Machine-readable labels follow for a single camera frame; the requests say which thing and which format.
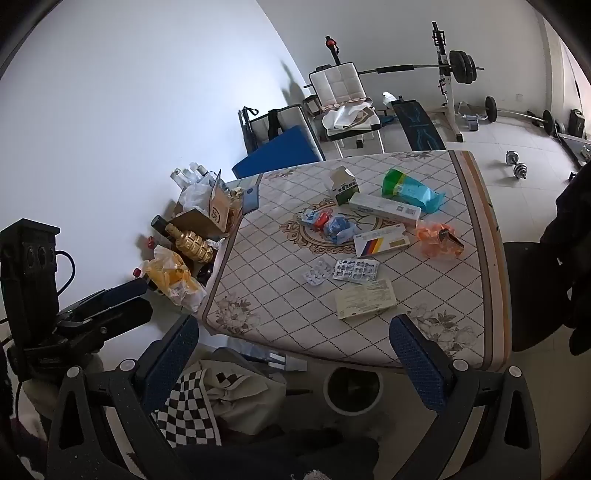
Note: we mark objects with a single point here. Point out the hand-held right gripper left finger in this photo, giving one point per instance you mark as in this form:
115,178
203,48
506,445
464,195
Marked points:
178,346

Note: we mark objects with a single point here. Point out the black white checkered cloth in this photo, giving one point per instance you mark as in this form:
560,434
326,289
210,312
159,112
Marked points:
194,410

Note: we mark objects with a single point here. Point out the black case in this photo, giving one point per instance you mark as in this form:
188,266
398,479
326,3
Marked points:
577,122

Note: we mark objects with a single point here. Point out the blue red milk carton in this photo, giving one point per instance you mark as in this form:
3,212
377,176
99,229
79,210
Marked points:
314,219

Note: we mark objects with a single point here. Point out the pale green flat box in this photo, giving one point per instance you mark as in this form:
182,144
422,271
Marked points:
364,300

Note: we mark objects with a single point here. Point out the gold textured bottle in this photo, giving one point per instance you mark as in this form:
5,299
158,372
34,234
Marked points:
187,242

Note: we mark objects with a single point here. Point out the white box with striped corner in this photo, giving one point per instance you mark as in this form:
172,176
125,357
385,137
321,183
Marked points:
381,240

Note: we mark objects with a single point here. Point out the large silver blister pack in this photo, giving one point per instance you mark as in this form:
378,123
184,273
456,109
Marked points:
355,270

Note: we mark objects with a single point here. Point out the light blue plastic bag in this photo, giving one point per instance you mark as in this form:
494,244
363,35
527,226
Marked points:
339,229

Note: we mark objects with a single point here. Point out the chrome dumbbell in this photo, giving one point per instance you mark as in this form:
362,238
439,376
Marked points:
517,164

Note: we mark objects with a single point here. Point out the clear plastic bottle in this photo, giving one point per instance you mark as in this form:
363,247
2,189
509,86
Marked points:
202,170
188,174
177,178

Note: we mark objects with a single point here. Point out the green white medicine box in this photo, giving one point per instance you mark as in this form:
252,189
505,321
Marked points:
344,184

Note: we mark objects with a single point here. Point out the beige cloth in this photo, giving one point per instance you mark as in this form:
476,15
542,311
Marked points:
351,117

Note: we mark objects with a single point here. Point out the dark glass bottle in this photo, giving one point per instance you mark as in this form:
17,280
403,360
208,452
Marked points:
159,225

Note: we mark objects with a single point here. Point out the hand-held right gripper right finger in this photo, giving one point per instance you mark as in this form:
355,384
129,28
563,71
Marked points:
415,360

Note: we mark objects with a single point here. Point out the white barbell rack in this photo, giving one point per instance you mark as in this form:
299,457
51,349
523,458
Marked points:
445,83

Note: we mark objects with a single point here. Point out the clear plastic packet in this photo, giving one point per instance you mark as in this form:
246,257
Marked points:
272,357

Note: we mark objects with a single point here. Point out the person's dark jacket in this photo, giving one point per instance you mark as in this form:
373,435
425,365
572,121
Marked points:
572,258

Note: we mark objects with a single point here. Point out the patterned tablecloth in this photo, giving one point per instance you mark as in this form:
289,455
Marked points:
277,221

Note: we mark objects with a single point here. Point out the white plastic bag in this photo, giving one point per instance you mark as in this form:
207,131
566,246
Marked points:
196,194

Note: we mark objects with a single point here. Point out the long white box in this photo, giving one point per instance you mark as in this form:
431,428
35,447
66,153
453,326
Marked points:
385,208

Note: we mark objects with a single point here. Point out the orange plastic bag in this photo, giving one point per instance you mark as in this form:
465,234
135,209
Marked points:
438,240

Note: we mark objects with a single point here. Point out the small silver blister pack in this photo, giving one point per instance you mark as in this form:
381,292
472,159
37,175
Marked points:
316,273

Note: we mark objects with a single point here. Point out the green blue plastic bag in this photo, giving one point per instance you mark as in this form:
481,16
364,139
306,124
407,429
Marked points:
411,190

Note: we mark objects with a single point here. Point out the black weight bench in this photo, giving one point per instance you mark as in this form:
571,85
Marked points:
422,127

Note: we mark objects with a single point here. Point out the white padded chair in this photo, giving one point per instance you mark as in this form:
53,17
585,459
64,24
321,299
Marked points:
337,85

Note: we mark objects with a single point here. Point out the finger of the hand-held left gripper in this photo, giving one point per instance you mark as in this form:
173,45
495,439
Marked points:
115,290
124,316

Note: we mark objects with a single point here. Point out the white trash bin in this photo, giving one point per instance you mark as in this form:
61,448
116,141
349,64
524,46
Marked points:
353,387

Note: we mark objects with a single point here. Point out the grey cloth bag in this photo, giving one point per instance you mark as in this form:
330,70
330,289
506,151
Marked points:
244,397

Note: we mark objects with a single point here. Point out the yellow plastic bag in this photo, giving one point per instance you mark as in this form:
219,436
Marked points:
171,277

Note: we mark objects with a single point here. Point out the brown cardboard box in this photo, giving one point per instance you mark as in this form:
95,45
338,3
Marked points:
207,214

